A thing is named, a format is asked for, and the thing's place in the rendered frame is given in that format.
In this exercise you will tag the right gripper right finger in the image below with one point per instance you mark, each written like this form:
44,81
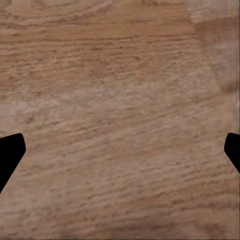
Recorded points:
232,149

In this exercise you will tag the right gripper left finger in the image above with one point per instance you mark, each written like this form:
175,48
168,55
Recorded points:
12,149

